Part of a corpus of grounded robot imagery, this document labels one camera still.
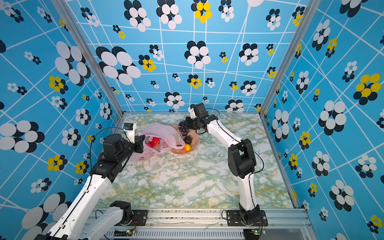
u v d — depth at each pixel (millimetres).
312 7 680
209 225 722
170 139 887
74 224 402
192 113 843
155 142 968
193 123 804
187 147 937
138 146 664
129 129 629
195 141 990
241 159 530
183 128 917
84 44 813
